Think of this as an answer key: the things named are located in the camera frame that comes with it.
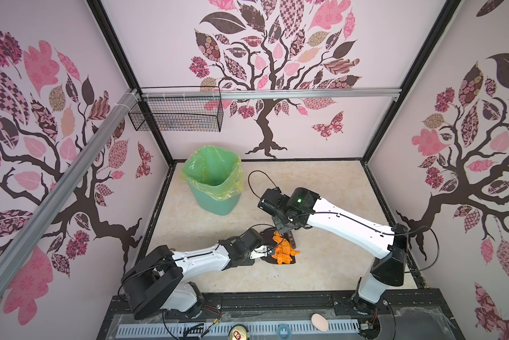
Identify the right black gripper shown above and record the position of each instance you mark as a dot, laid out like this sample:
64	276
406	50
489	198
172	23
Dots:
279	229

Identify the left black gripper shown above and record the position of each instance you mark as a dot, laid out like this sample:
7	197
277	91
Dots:
248	263

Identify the dark brown dustpan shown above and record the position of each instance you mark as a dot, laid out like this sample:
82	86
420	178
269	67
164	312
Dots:
268	241

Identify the dark brown hand brush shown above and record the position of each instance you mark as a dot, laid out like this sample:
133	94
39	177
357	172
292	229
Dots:
291	239

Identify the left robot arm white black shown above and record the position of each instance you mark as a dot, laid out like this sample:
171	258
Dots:
162	279

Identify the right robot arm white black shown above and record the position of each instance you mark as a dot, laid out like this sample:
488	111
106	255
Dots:
307	209

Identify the orange scraps right front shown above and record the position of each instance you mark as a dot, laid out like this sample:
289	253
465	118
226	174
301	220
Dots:
283	252

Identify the gold round can top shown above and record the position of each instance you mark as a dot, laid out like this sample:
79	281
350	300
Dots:
238	332

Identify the green bin with liner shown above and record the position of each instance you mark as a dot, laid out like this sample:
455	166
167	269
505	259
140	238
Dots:
215	178

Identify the pink oval button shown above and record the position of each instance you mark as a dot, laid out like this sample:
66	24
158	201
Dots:
320	323

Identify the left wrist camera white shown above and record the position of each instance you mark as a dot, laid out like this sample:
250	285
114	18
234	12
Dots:
259	252

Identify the aluminium rail back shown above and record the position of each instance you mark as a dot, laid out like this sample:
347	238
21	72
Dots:
276	94

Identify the aluminium rail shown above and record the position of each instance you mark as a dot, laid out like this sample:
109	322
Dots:
276	94
17	253

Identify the black wire basket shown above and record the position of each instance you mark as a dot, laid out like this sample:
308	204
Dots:
178	108

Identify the aluminium rail left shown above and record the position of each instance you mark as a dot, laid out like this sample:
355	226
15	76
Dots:
17	253

